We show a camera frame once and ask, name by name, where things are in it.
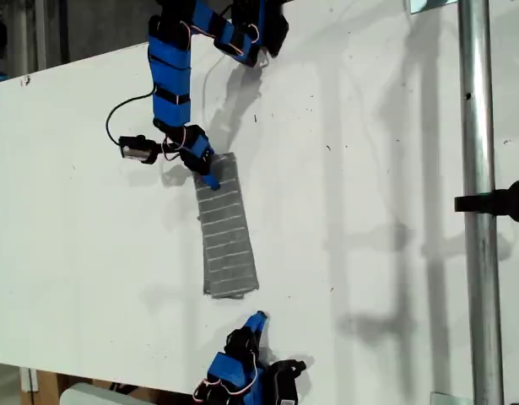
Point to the white rounded object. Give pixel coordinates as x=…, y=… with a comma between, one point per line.
x=90, y=396

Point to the light grey background pole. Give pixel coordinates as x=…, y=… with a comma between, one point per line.
x=40, y=34

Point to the wooden table frame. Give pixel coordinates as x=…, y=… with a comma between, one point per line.
x=48, y=388

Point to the small white bracket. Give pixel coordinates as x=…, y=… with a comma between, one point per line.
x=28, y=379

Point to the grey striped towel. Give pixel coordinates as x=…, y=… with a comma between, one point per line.
x=227, y=244

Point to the steel post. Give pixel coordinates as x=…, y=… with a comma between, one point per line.
x=478, y=126

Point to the black post clamp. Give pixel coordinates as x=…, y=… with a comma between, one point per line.
x=495, y=202

